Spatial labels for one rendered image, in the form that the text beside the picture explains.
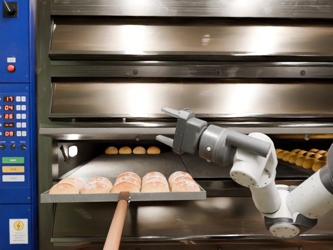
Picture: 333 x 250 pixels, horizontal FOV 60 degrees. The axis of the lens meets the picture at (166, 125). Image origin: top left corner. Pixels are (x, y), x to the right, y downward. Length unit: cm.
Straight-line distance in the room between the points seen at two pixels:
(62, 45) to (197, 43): 57
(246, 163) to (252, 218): 74
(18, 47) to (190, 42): 71
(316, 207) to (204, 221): 62
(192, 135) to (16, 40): 91
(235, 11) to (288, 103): 46
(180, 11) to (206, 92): 37
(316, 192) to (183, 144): 34
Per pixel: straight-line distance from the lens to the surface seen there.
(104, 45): 129
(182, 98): 126
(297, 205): 86
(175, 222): 133
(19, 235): 144
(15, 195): 140
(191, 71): 127
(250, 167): 67
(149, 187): 101
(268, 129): 119
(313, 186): 81
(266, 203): 83
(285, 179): 141
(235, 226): 137
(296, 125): 123
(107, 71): 128
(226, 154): 69
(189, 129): 73
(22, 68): 136
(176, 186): 103
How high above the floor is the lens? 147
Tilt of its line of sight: 2 degrees down
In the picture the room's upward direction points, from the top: straight up
